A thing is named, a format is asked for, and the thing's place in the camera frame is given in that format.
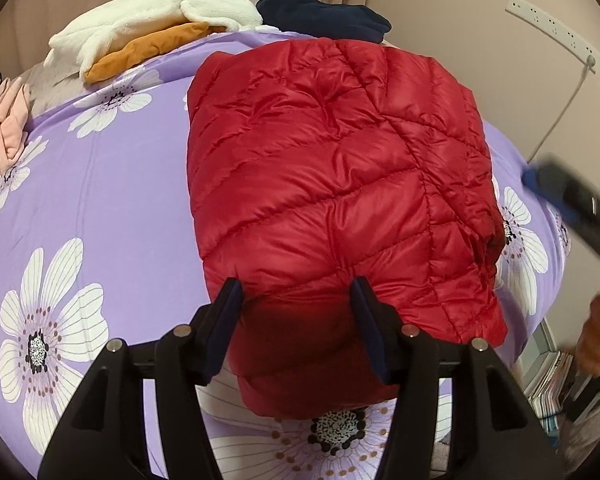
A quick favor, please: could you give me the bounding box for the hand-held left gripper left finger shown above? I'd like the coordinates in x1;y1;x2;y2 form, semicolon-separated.
37;277;243;480

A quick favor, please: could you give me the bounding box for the orange folded garment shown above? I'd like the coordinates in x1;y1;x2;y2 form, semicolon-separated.
83;21;228;85

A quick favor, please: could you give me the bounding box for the white power cable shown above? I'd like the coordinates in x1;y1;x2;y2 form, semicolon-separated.
527;57;597;161

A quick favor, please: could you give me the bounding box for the person's right hand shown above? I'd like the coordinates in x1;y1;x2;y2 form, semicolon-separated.
575;277;600;378

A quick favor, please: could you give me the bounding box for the white fleece garment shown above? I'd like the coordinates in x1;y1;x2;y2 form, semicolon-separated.
45;0;265;78

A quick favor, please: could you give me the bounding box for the red puffer jacket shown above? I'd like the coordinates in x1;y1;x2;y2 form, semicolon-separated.
184;37;510;418

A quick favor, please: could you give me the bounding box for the pink clothes pile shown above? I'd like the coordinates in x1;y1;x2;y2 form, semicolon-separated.
0;76;31;181

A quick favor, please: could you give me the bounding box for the row of books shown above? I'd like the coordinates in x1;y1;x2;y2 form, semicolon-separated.
527;350;576;433

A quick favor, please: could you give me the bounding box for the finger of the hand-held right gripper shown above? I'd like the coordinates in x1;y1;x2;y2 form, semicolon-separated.
521;157;600;227

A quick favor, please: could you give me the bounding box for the purple floral bed blanket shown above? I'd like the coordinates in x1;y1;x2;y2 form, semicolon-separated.
0;25;573;480

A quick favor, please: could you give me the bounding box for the white wall power strip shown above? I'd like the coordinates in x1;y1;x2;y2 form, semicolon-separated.
505;0;600;68

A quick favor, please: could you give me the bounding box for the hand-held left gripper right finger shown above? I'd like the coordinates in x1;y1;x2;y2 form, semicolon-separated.
349;276;563;480

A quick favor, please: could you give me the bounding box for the navy folded garment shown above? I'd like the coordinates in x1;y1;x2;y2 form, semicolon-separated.
255;0;393;45

